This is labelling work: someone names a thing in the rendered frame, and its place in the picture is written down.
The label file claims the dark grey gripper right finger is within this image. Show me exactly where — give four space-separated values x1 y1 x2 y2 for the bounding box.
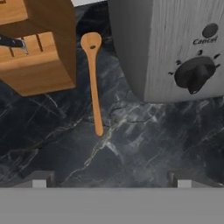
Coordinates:
167 170 224 189

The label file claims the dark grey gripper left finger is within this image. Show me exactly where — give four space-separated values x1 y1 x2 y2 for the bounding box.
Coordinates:
13 170 56 189

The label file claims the wooden spoon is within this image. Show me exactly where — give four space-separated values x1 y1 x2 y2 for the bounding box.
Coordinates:
80 31 105 137

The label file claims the silver toaster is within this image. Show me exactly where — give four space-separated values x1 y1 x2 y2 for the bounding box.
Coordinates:
107 0 224 103

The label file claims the wooden knife block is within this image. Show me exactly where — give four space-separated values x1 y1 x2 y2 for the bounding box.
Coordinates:
0 0 78 97

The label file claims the black-handled knife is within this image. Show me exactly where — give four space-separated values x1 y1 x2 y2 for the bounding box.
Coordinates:
0 33 30 55

